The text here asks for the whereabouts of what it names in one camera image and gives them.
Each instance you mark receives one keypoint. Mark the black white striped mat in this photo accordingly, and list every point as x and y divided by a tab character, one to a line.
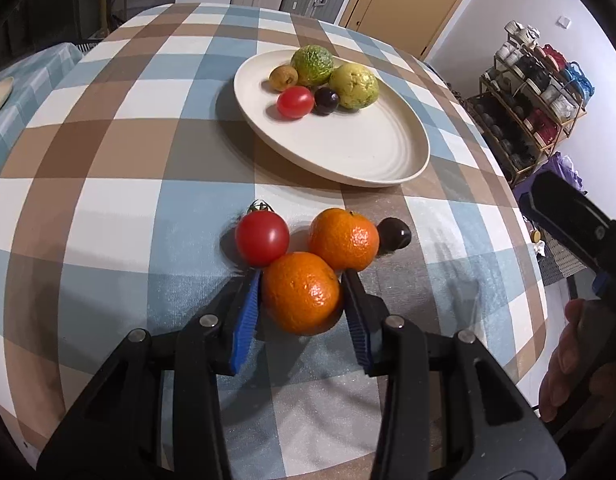
88	46

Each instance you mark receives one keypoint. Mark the person's right hand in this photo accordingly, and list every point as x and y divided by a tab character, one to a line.
560	370

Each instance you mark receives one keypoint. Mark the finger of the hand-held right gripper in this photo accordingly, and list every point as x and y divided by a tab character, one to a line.
573	215

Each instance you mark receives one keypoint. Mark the purple plastic bag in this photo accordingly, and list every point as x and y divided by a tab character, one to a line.
565	172

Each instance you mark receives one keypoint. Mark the wooden door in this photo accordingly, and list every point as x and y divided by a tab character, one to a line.
413	0

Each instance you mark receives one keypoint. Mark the brown blue checkered tablecloth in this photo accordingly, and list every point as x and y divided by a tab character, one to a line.
128	160

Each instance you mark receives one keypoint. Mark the orange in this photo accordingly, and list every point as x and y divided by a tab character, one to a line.
344	239
300	294

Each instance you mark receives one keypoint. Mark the dark plum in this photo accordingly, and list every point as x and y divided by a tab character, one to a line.
394	234
326	101

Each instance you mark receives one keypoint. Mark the wooden shoe rack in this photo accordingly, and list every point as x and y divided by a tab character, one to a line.
488	90

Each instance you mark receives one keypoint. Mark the red tomato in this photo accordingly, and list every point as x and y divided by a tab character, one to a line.
262	239
295	102

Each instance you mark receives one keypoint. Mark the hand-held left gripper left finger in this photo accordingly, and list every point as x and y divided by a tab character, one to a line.
245	320

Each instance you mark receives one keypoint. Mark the yellow bumpy citrus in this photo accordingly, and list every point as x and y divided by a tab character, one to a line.
354	86

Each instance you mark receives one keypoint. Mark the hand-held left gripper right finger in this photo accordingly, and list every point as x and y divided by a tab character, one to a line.
360	325

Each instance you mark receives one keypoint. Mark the green bumpy citrus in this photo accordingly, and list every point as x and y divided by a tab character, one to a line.
312	65

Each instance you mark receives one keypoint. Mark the pale blue checkered tablecloth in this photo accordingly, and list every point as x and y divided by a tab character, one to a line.
28	90

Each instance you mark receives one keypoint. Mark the rows of shelved shoes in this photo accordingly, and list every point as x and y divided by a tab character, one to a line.
538	85

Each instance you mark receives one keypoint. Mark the large cream plate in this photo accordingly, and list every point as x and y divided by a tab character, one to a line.
358	145

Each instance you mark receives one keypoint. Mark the grey woven mat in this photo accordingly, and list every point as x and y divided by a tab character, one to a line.
563	260

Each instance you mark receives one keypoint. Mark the brown kiwi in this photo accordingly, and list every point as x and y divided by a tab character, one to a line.
283	78

